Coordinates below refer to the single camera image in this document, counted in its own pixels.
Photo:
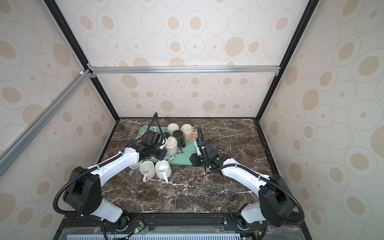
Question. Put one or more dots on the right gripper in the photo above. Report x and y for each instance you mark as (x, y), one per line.
(194, 159)

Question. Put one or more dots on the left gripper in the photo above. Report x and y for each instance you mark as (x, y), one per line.
(163, 154)

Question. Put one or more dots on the pink mug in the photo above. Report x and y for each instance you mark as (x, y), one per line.
(147, 169)

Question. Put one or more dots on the cream speckled mug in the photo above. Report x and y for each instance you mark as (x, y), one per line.
(171, 146)

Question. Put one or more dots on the white round mug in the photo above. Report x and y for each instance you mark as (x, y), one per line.
(163, 170)

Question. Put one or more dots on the light grey mug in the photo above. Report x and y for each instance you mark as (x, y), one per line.
(135, 169)

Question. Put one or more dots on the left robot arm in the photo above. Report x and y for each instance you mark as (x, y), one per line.
(83, 192)

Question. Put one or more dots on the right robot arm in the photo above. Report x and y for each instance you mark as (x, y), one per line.
(276, 204)

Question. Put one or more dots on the black mug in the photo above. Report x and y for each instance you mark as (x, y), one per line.
(179, 136)

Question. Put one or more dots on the white mug back row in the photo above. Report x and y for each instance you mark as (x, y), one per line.
(172, 127)

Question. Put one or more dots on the cream orange mug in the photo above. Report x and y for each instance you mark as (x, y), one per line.
(189, 132)

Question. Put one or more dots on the green led circuit board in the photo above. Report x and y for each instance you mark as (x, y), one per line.
(136, 226)

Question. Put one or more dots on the horizontal aluminium bar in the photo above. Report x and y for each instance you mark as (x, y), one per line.
(185, 70)

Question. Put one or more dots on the left diagonal aluminium bar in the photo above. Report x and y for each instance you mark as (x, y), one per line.
(25, 138)

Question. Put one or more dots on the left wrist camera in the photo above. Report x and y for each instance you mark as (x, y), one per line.
(153, 140)

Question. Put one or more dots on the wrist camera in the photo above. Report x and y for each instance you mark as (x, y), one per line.
(153, 140)
(206, 145)

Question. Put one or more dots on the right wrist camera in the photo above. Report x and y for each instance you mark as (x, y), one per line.
(206, 145)

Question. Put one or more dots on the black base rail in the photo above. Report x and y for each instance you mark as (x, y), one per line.
(182, 226)

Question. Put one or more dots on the black corner frame post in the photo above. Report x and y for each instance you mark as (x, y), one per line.
(59, 18)

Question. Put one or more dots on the right black corner post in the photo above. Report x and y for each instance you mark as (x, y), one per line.
(302, 25)

